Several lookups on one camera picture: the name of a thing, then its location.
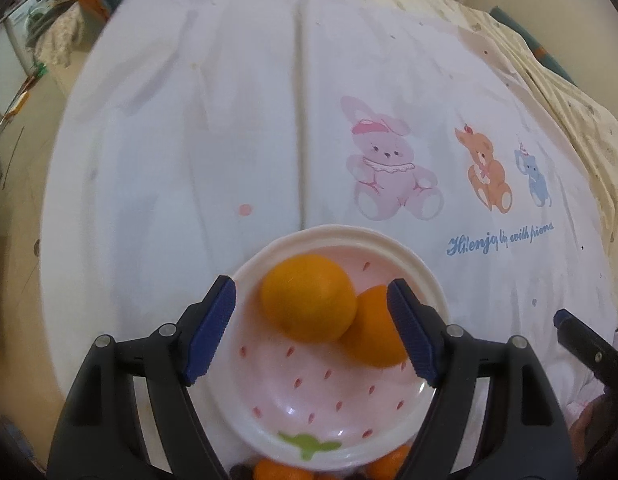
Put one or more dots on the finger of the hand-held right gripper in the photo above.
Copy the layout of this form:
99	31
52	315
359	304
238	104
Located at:
589	342

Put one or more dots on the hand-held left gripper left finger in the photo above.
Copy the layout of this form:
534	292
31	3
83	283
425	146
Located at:
211	325

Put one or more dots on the small tangerine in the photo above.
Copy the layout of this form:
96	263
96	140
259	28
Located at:
389	462
276	472

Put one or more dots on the white washing machine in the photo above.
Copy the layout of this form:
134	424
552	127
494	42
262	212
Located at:
26	20

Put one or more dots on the large yellow-orange orange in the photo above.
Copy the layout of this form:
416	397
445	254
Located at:
309	297

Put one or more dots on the teal cushion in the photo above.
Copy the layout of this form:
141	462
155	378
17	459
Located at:
539	50

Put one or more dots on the large deep orange orange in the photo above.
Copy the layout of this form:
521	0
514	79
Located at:
374	330

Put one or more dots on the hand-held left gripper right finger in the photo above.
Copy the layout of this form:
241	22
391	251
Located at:
411	330

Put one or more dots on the white animal print blanket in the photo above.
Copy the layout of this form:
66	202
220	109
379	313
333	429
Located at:
214	135

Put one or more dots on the white strawberry print plate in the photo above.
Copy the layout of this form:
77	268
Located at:
309	400

